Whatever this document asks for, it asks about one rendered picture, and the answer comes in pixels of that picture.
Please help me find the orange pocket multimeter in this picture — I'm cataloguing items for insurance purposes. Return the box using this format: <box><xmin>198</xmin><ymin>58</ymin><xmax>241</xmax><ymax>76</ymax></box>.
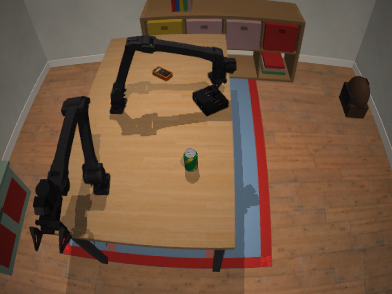
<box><xmin>152</xmin><ymin>66</ymin><xmax>173</xmax><ymax>81</ymax></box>

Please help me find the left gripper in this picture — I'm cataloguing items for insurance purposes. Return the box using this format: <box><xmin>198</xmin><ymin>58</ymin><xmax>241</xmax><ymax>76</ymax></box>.
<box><xmin>208</xmin><ymin>70</ymin><xmax>227</xmax><ymax>90</ymax></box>

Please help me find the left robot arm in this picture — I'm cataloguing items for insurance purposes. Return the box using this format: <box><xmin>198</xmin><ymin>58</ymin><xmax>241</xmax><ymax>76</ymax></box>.
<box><xmin>110</xmin><ymin>35</ymin><xmax>237</xmax><ymax>114</ymax></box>

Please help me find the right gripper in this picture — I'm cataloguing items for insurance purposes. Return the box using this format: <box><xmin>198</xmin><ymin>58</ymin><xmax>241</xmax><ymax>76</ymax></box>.
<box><xmin>29</xmin><ymin>220</ymin><xmax>72</xmax><ymax>254</ymax></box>

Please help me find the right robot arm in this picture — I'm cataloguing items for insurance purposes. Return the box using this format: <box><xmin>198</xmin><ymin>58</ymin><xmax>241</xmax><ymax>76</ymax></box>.
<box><xmin>33</xmin><ymin>96</ymin><xmax>110</xmax><ymax>221</ymax></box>

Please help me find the green and yellow drink can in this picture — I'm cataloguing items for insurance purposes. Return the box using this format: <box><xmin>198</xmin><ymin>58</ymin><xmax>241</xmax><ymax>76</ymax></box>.
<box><xmin>183</xmin><ymin>148</ymin><xmax>198</xmax><ymax>172</ymax></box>

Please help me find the black lighting desk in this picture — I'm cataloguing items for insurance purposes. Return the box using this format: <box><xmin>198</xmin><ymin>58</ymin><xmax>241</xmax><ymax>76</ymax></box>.
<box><xmin>192</xmin><ymin>85</ymin><xmax>229</xmax><ymax>116</ymax></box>

